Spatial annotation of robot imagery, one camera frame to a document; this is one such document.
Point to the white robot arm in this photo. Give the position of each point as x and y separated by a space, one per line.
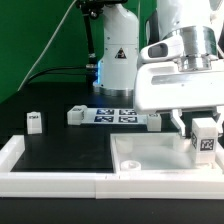
198 22

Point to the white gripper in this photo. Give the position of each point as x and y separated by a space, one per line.
161 88

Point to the white U-shaped fence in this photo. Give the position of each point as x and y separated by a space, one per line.
102 185

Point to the white square tabletop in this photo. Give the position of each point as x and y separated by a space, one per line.
161 153

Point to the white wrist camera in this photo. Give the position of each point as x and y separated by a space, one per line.
165 50

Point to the tag marker sheet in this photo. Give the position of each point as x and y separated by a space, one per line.
113 116

